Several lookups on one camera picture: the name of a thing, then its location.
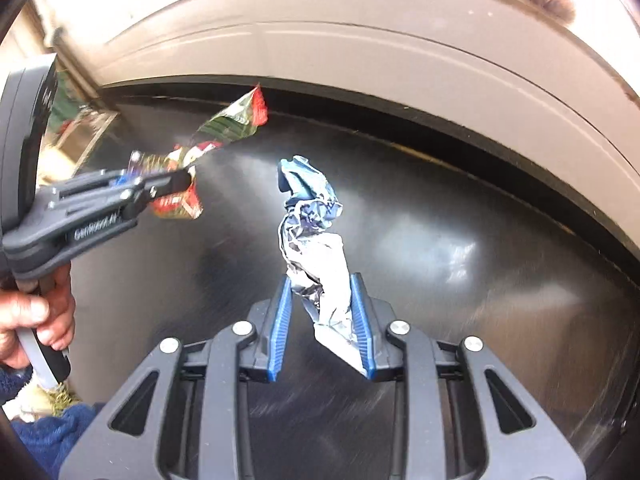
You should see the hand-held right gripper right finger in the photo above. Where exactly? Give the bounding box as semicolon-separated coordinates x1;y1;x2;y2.
350;272;587;480

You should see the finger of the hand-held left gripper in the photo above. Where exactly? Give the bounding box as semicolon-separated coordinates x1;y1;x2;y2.
37;169;195;227
99;166;147;185

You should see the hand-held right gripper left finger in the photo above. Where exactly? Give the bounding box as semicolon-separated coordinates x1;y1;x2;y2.
59;275;296;480

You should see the silver foil wrapper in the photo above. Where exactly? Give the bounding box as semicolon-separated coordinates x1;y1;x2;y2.
276;155;372;379

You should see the colourful snack wrapper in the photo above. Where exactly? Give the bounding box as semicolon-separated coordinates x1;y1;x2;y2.
131;84;269;221

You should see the person's left hand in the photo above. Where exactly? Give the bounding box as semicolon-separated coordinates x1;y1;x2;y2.
0;265;77;370

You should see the beige sofa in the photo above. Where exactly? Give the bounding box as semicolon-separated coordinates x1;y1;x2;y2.
47;0;640;266

